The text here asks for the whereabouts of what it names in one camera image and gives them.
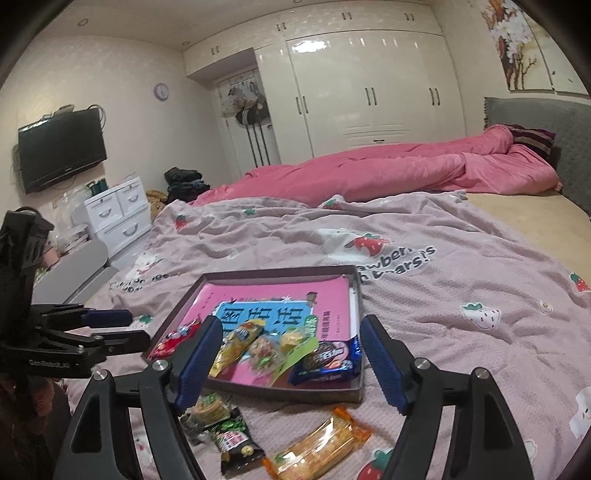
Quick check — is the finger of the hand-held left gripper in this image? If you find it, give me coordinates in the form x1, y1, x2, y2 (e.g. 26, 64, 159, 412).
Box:
50, 328, 151, 356
31, 304, 133, 331

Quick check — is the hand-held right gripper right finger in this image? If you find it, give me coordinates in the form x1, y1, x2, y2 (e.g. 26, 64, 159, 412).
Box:
359, 314, 536, 480

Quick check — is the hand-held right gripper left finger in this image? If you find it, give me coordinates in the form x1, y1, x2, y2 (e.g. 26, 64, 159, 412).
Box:
54, 315, 225, 480

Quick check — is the long yellow snack packet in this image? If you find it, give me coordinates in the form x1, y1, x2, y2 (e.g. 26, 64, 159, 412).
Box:
209, 319, 264, 379

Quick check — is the clear nut snack packet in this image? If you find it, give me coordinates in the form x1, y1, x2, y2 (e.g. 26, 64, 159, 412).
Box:
249, 335, 289, 374

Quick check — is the dark shallow cardboard box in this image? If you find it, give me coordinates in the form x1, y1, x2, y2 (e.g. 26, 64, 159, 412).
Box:
141, 264, 368, 404

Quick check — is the small yellow snack packet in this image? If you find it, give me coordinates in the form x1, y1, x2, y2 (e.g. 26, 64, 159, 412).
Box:
279, 329, 319, 354

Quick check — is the person's left forearm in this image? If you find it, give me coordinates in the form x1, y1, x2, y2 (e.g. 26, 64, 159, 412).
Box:
0, 376, 72, 480

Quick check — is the red snack packet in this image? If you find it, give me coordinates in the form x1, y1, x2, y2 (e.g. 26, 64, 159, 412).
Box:
148, 320, 201, 361

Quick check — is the clear round cracker packet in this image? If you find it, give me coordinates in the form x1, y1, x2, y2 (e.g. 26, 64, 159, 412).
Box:
179, 392, 232, 437

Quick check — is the grey upholstered chair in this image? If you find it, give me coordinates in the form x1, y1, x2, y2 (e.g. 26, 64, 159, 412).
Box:
33, 239, 122, 306

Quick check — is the clear plastic bags clutter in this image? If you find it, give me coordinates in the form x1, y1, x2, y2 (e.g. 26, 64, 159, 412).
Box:
46, 194, 90, 259

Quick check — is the blue cookie packet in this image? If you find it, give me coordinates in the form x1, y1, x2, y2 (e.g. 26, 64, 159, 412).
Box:
288, 336, 363, 386

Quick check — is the black and green snack packet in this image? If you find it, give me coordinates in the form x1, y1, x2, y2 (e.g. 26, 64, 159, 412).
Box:
203, 408, 266, 477

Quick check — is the white drawer cabinet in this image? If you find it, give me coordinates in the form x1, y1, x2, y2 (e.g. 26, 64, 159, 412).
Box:
83, 176, 153, 254

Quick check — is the orange cracker packet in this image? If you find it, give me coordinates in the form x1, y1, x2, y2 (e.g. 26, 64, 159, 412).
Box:
262, 405, 372, 480

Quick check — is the pink and blue book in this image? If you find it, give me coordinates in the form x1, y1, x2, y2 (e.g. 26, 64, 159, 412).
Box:
178, 274, 356, 384

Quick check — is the lilac printed blanket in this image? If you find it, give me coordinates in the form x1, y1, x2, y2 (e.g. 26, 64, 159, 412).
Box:
65, 191, 591, 480

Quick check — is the tan knitted cloth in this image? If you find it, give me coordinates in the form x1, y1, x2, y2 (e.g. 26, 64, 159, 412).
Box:
145, 188, 169, 217

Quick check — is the dark clothes pile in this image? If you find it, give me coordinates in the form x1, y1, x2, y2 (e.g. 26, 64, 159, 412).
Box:
164, 167, 211, 203

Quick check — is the pink quilt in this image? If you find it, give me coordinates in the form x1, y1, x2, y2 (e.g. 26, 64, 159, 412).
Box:
191, 124, 561, 208

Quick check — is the beige bed sheet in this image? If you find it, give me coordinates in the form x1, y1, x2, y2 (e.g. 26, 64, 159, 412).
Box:
462, 189, 591, 232

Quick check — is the white door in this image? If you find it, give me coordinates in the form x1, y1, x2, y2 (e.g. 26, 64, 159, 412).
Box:
217, 69, 282, 178

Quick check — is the hanging caps bundle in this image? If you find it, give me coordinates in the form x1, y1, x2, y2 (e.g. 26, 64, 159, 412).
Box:
227, 83, 269, 126

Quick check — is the striped pillow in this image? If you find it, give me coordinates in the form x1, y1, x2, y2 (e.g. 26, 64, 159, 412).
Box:
507, 124, 557, 163

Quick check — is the white wardrobe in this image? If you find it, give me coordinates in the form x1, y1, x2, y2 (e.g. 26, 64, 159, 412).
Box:
184, 0, 467, 167

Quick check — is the grey padded headboard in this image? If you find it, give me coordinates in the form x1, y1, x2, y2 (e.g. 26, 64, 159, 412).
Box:
482, 96, 591, 217

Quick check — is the black wall television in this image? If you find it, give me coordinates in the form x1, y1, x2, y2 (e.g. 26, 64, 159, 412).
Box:
17, 108, 108, 195

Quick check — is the floral wall painting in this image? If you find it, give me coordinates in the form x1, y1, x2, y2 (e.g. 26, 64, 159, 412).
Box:
478, 0, 591, 99

